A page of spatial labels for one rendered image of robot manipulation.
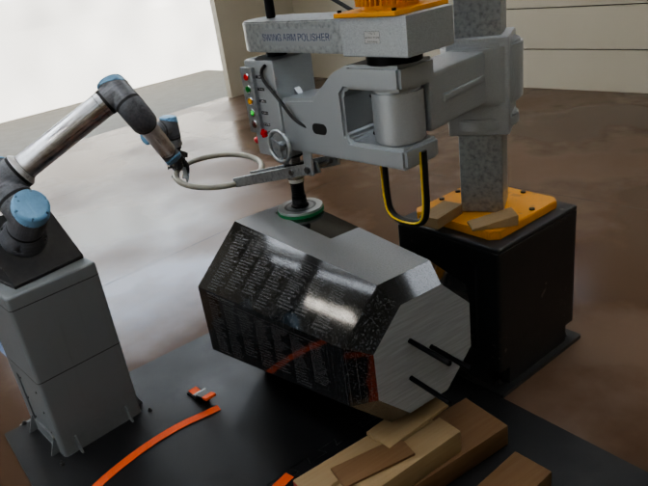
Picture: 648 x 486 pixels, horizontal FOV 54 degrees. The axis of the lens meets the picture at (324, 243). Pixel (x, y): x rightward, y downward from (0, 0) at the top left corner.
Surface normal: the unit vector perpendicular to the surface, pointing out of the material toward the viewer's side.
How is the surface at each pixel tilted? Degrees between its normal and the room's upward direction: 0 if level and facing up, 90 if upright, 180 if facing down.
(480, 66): 90
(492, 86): 90
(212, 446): 0
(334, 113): 90
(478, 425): 0
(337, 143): 90
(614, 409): 0
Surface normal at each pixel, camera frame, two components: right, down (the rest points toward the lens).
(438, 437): -0.13, -0.90
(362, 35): -0.72, 0.37
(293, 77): 0.68, 0.22
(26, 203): 0.53, -0.43
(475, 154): -0.35, 0.43
